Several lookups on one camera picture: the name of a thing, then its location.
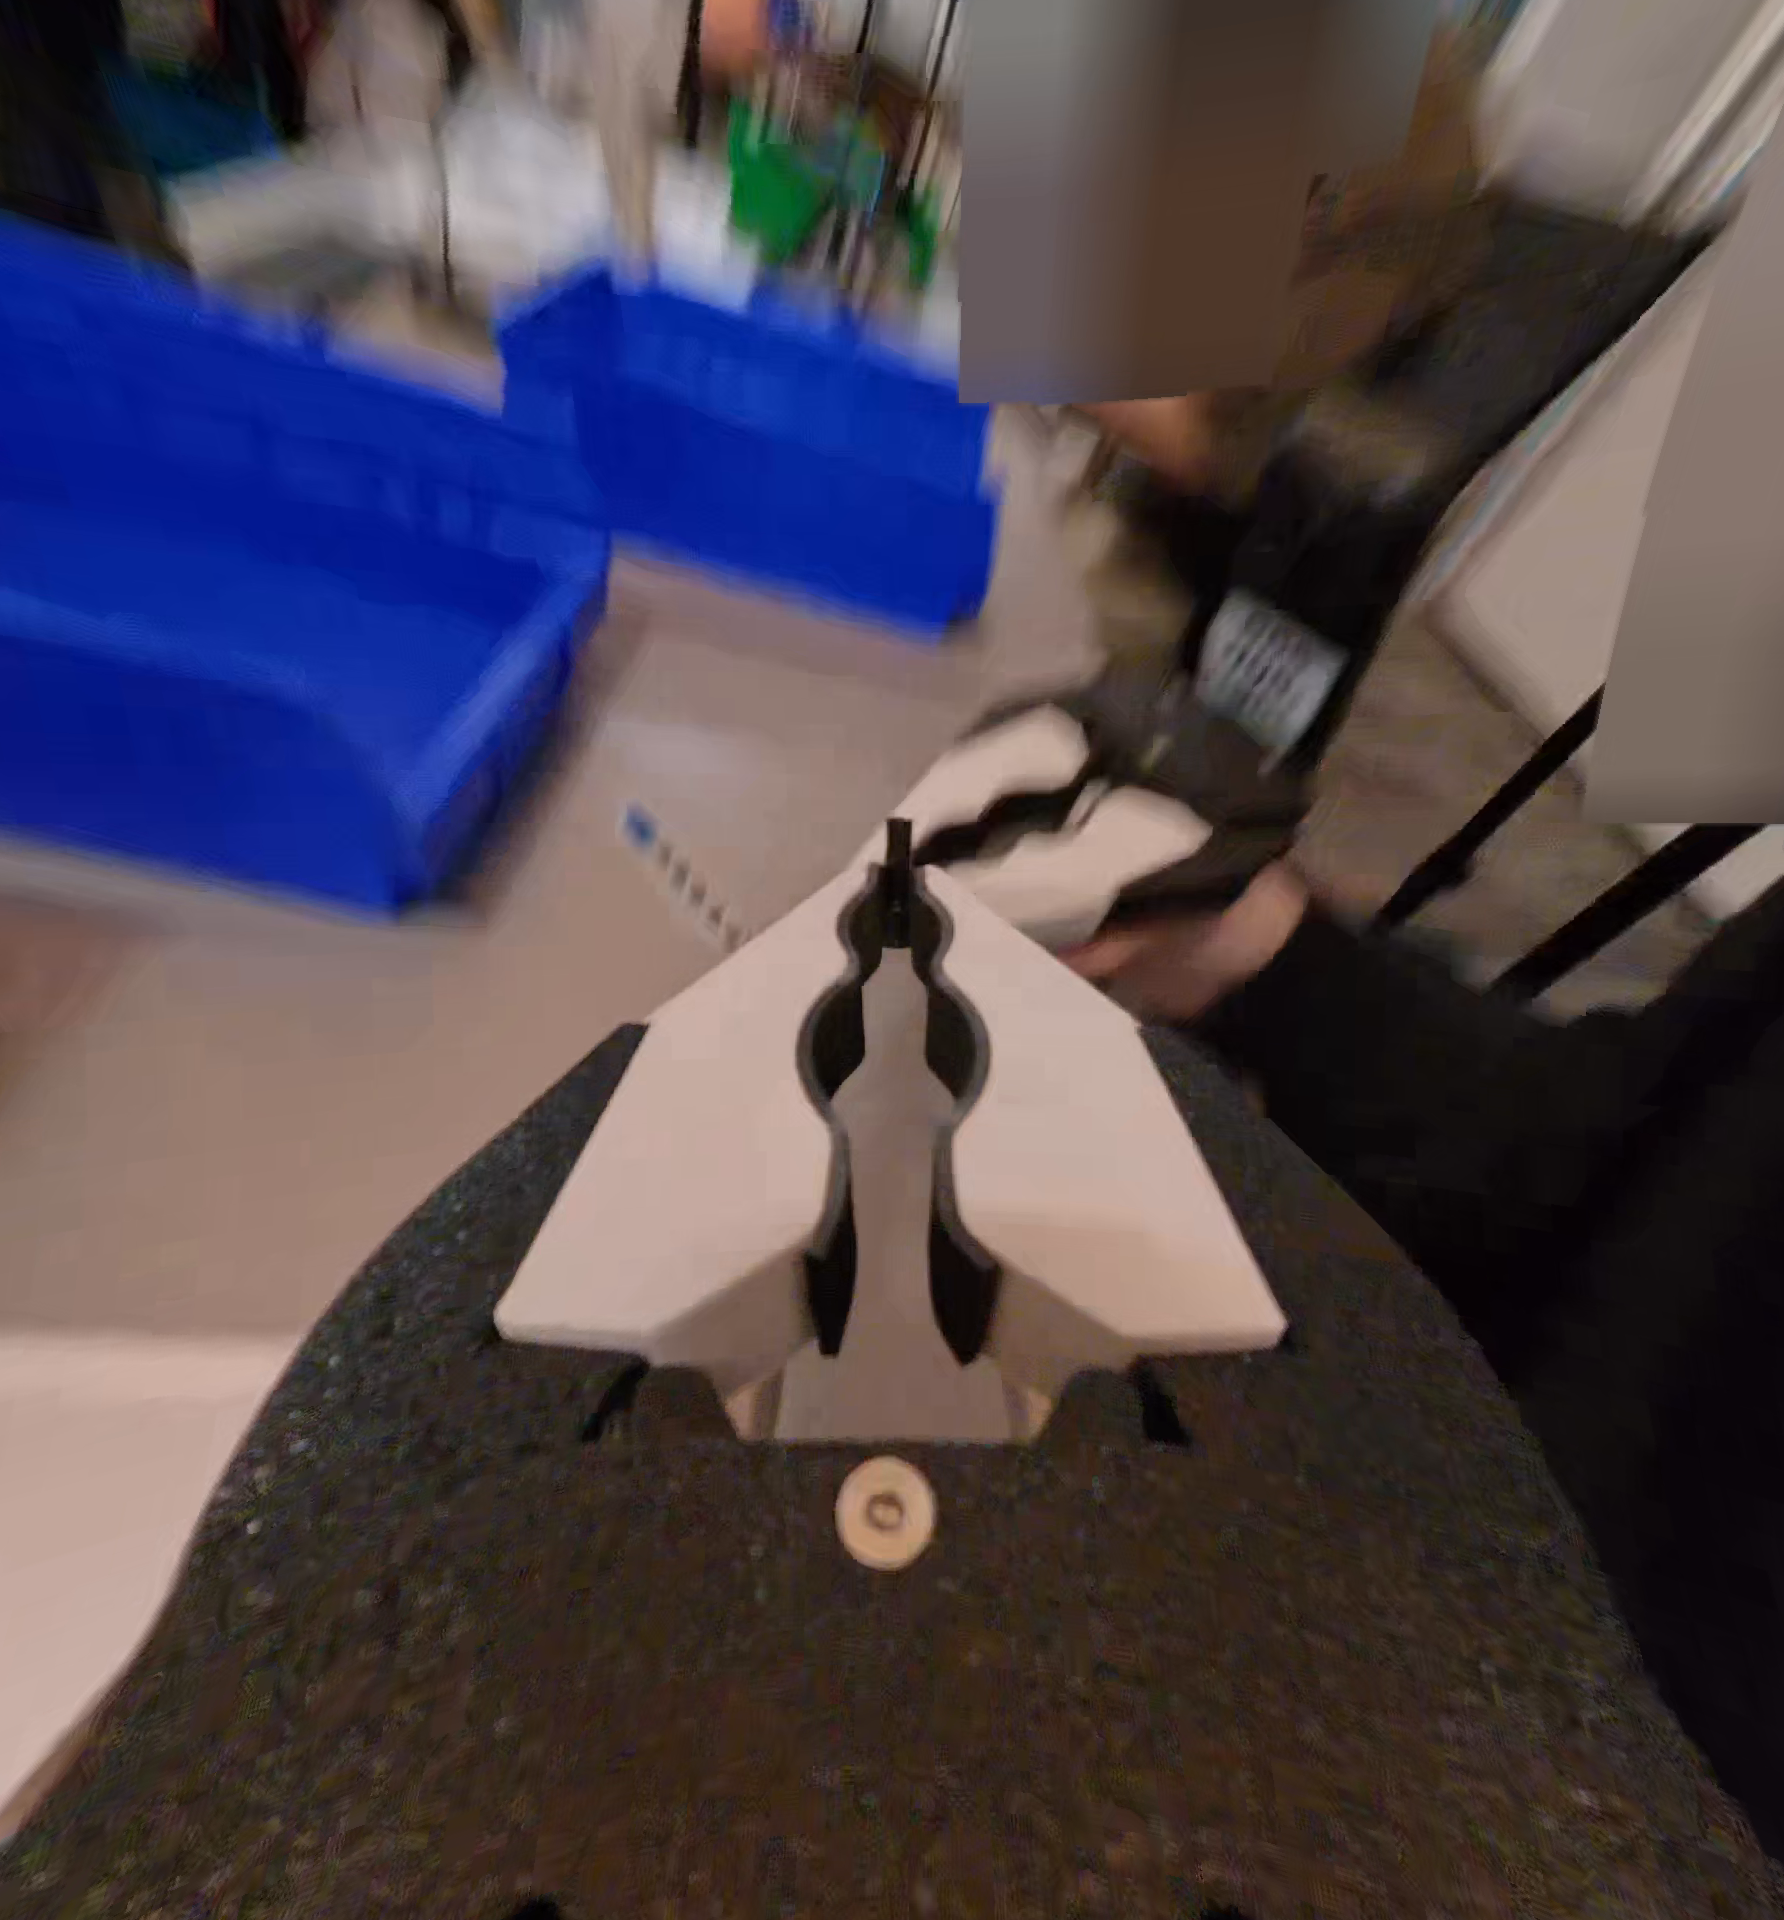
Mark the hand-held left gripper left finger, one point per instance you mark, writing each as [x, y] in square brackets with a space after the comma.
[682, 1186]

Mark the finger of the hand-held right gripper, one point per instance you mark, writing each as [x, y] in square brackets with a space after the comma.
[998, 765]
[1097, 865]

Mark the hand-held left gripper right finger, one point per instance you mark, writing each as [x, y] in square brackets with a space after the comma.
[1101, 1186]

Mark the black toy pin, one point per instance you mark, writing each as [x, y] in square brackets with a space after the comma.
[895, 878]

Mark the light grey toy beam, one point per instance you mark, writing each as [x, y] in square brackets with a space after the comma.
[690, 884]

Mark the person's right forearm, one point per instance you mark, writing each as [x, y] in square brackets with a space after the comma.
[1431, 1049]

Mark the light grey desk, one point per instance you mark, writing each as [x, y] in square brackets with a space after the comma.
[309, 1125]

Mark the person's right hand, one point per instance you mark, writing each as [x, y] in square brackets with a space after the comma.
[1208, 940]

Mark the blue plastic bin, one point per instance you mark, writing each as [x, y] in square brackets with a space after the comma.
[772, 449]
[234, 675]

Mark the green plastic item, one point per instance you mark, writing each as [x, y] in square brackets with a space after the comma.
[817, 180]

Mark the person's black clothing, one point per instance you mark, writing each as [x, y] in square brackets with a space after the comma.
[1732, 1577]

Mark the black metal frame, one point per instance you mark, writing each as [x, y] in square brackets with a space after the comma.
[1583, 917]

